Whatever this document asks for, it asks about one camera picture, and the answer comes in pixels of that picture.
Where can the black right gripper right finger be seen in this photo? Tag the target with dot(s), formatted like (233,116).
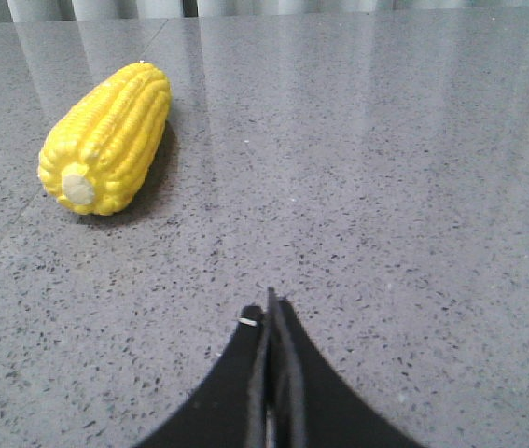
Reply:
(311,405)

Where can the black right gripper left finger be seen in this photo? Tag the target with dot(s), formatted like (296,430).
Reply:
(230,406)

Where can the yellow toy corn cob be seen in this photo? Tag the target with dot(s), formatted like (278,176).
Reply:
(97,156)

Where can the white pleated curtain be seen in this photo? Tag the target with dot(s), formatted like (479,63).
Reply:
(23,11)

